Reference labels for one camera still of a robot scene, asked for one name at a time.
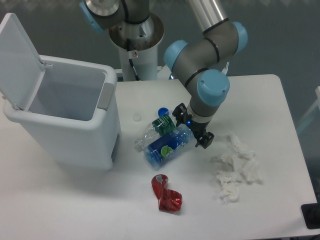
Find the blue plastic bottle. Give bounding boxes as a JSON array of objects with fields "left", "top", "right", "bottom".
[{"left": 143, "top": 126, "right": 196, "bottom": 169}]

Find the white trash bin lid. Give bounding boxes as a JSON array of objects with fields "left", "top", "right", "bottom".
[{"left": 0, "top": 13, "right": 46, "bottom": 111}]

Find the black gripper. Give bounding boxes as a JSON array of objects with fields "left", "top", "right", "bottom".
[{"left": 172, "top": 103, "right": 215, "bottom": 149}]

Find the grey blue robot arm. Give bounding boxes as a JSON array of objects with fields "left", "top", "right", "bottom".
[{"left": 80, "top": 0, "right": 248, "bottom": 148}]

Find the crushed red can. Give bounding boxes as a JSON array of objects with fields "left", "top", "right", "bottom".
[{"left": 151, "top": 174, "right": 183, "bottom": 213}]

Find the crumpled white tissue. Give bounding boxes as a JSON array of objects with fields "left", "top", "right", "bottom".
[{"left": 211, "top": 130, "right": 263, "bottom": 204}]

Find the white trash bin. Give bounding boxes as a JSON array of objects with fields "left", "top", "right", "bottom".
[{"left": 3, "top": 56, "right": 121, "bottom": 170}]

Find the clear green label bottle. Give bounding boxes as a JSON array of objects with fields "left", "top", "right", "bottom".
[{"left": 134, "top": 110, "right": 177, "bottom": 152}]

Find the white mounting bracket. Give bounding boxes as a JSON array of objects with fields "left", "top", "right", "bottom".
[{"left": 157, "top": 65, "right": 172, "bottom": 80}]

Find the white bracket right edge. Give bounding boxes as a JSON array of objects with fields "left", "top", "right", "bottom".
[{"left": 296, "top": 86, "right": 320, "bottom": 135}]

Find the black device at edge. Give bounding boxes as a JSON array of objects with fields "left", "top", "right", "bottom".
[{"left": 301, "top": 203, "right": 320, "bottom": 230}]

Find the black cable on pedestal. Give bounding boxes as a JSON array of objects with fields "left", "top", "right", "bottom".
[{"left": 126, "top": 38, "right": 141, "bottom": 81}]

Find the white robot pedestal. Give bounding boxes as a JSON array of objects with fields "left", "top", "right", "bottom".
[{"left": 109, "top": 13, "right": 164, "bottom": 82}]

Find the loose blue bottle cap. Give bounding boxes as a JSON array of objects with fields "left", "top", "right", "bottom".
[{"left": 157, "top": 107, "right": 169, "bottom": 117}]

